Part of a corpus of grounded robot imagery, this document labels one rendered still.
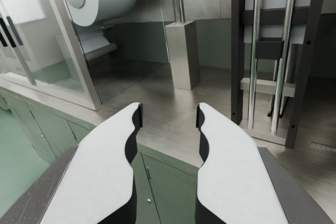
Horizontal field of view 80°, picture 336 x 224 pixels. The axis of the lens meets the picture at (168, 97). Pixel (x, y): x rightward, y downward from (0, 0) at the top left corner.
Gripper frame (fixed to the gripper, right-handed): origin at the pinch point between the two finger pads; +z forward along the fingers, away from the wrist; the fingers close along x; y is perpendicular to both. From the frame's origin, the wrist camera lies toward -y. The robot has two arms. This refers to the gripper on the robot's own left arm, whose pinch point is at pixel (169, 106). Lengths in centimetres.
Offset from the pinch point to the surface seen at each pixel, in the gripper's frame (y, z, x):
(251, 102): 20.2, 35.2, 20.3
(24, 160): 144, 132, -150
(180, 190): 52, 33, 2
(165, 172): 47, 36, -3
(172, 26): 7, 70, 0
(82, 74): 22, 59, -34
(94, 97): 32, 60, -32
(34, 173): 141, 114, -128
